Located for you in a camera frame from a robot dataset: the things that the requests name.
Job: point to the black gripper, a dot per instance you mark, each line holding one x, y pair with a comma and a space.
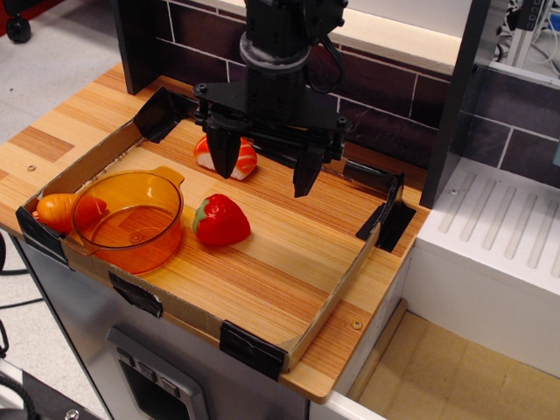
273, 105

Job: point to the salmon sushi toy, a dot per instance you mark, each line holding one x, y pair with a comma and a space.
245, 163

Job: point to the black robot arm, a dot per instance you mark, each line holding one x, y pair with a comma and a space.
290, 24

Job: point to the cardboard fence with black tape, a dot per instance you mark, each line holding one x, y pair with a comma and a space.
259, 280

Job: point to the orange transparent plastic pot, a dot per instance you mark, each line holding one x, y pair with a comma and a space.
130, 219

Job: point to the red toy strawberry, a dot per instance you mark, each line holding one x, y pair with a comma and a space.
220, 221

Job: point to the orange toy carrot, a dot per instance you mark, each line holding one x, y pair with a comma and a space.
65, 211

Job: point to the white toy sink drainboard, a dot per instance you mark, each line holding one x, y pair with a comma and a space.
485, 264

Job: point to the silver toy oven front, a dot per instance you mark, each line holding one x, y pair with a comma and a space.
96, 321

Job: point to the black caster wheel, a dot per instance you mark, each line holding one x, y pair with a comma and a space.
18, 29

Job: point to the dark grey vertical post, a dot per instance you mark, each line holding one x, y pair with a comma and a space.
475, 54

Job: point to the dark grey left post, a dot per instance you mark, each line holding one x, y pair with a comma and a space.
140, 27

